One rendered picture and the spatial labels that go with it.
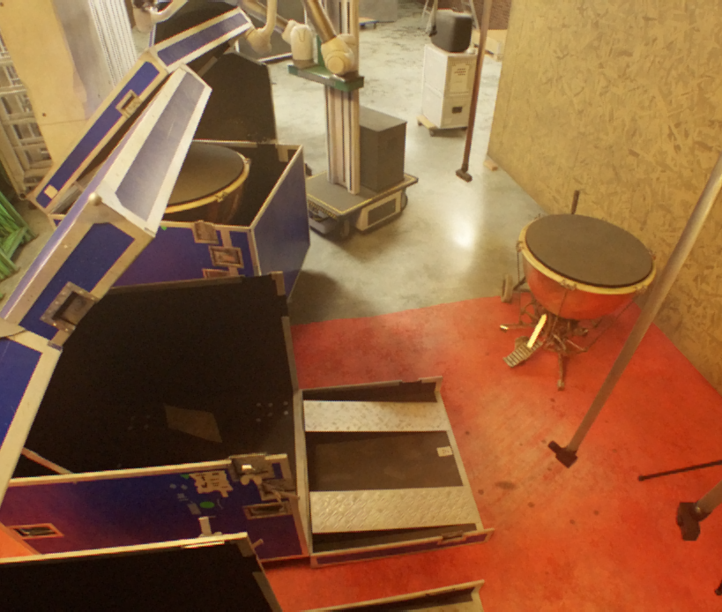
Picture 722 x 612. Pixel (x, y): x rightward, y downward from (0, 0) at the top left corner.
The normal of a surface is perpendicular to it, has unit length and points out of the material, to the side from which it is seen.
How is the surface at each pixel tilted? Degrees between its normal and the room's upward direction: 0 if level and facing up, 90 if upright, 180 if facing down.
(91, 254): 90
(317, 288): 0
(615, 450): 0
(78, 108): 90
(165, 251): 90
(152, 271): 90
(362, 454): 2
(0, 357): 46
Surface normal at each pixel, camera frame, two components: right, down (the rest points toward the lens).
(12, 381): 0.71, -0.59
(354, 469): 0.03, -0.75
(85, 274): 0.14, 0.66
